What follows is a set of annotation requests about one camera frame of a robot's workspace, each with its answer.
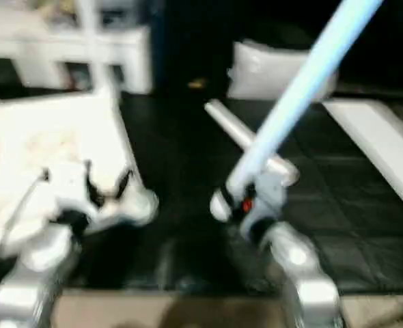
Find white plastic table leg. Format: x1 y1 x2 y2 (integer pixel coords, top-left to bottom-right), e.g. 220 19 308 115
77 0 122 100
204 98 302 187
210 0 385 223

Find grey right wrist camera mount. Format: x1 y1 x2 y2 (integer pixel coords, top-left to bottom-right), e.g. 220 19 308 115
251 171 290 223

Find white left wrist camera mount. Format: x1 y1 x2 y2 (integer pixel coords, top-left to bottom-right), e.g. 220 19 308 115
46 160 96 223

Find white plastic table top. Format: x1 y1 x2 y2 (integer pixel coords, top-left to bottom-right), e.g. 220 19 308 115
0 89 160 264

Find white cabinet with glass doors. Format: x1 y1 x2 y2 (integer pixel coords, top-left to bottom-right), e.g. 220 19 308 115
0 0 153 95

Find black work mat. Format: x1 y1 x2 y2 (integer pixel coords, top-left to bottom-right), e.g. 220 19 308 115
0 85 403 295

